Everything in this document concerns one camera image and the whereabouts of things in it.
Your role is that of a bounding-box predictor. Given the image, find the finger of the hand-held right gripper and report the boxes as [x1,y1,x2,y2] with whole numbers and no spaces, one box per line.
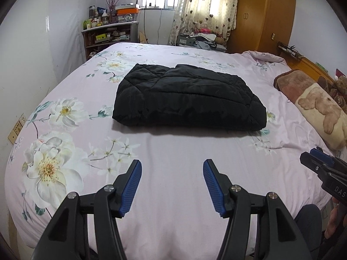
[299,152,347,180]
[310,147,347,170]

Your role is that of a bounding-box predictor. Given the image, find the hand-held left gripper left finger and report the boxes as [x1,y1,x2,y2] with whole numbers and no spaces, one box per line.
[33,159,143,260]

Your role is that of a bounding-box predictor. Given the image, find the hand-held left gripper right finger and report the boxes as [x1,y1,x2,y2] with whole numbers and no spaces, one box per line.
[203,159,309,260]

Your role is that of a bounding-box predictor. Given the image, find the black padded jacket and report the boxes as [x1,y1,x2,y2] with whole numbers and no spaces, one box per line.
[112,63,267,133]

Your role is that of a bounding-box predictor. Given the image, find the pile of clothes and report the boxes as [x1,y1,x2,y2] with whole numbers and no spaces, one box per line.
[176,27,231,52]

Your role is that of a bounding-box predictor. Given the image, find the person's right hand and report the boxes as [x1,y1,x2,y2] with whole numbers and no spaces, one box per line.
[324,198,347,240]

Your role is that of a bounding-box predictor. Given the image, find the person's leg in dark trousers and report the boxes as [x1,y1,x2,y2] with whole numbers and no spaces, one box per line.
[294,204,324,253]

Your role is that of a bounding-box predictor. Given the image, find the brown bear print blanket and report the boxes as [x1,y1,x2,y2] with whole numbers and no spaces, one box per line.
[273,70,347,151]

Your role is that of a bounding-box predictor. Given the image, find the pink floral bedsheet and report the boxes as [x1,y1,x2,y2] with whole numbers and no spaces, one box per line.
[4,42,342,260]

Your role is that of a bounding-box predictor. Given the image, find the brown teddy bear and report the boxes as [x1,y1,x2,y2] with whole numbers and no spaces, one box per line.
[317,69,347,106]

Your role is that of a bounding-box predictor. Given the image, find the wooden headboard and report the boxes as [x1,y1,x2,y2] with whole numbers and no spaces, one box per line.
[285,56,339,85]

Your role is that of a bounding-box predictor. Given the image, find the dark box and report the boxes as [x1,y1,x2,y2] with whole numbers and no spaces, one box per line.
[177,34,196,46]

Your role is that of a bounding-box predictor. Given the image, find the cluttered storage shelf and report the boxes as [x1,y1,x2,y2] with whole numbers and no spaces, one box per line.
[81,22,139,60]

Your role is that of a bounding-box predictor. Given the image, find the wooden wardrobe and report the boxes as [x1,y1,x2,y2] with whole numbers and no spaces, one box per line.
[226,0,297,55]

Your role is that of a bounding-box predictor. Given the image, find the group of bottles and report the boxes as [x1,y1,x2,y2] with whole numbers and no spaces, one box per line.
[83,5,117,30]

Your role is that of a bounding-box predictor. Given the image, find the vase of dry branches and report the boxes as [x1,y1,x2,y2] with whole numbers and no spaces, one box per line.
[99,0,136,24]

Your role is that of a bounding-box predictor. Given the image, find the orange lidded storage box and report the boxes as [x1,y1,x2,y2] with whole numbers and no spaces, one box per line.
[116,8,139,22]

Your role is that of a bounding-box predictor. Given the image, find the heart print curtain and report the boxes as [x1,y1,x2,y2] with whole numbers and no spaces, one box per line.
[169,0,240,45]

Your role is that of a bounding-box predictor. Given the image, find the wall sockets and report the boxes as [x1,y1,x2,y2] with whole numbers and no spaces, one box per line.
[8,115,28,145]

